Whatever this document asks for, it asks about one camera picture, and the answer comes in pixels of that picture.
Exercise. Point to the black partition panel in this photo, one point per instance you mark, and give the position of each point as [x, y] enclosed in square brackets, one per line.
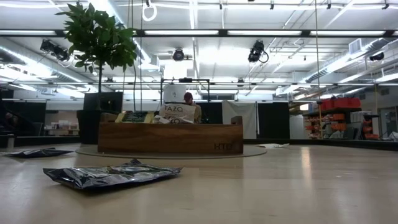
[273, 121]

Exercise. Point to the storage shelf rack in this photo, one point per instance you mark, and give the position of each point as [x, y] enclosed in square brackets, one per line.
[329, 110]

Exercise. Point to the person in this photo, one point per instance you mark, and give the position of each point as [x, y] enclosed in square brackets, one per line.
[190, 105]

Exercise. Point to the white hanging cloth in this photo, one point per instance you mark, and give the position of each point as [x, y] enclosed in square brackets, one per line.
[239, 115]

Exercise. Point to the overhead light bar beam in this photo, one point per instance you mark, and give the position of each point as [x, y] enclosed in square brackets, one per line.
[224, 32]

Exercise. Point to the black ceiling spotlight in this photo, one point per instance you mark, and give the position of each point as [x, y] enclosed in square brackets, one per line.
[54, 49]
[256, 51]
[377, 56]
[178, 55]

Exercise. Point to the red storage bin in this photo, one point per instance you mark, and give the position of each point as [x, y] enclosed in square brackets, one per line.
[342, 103]

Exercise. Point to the green potted plant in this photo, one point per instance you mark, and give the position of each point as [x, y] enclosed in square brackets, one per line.
[99, 40]

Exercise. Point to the white orange tea packet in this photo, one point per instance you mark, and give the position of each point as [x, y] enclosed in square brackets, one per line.
[161, 119]
[178, 112]
[273, 145]

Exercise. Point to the white monitor back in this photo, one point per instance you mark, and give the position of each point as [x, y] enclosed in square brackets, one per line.
[174, 93]

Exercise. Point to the air duct vent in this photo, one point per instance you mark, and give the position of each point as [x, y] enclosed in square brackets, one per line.
[355, 46]

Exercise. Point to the dark blue tea packet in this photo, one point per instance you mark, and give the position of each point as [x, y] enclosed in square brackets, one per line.
[37, 152]
[109, 177]

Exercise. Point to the green yellow tea packet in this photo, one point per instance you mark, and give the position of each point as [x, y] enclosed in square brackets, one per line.
[135, 117]

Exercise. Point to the wooden tea organizer tray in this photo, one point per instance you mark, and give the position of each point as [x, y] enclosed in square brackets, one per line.
[171, 138]

